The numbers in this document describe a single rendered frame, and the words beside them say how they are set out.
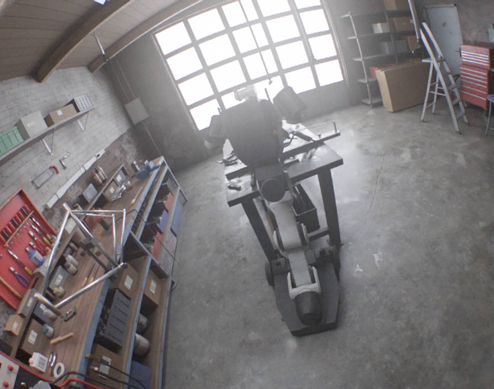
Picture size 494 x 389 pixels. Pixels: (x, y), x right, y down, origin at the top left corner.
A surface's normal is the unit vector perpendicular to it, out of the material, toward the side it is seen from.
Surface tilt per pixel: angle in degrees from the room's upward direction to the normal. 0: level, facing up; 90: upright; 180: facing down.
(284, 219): 64
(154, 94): 90
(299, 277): 52
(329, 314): 0
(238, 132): 84
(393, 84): 82
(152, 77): 90
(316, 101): 90
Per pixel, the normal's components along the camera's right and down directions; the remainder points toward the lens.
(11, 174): 0.93, -0.35
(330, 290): -0.34, -0.78
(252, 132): -0.23, 0.52
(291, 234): -0.23, -0.07
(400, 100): 0.07, 0.39
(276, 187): -0.14, 0.24
